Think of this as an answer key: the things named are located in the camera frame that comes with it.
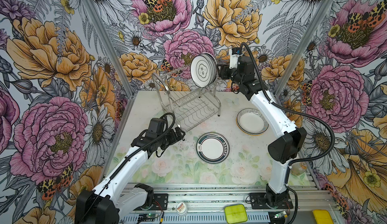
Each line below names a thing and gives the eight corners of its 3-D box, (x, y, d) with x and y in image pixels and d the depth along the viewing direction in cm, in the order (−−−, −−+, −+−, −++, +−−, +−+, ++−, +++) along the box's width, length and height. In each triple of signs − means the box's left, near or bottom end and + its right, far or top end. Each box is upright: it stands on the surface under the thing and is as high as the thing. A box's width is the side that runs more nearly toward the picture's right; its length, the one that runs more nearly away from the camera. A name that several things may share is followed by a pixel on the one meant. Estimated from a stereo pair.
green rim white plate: (196, 163, 88) (196, 161, 86) (196, 134, 100) (196, 132, 98) (231, 163, 88) (231, 161, 86) (227, 134, 100) (227, 132, 98)
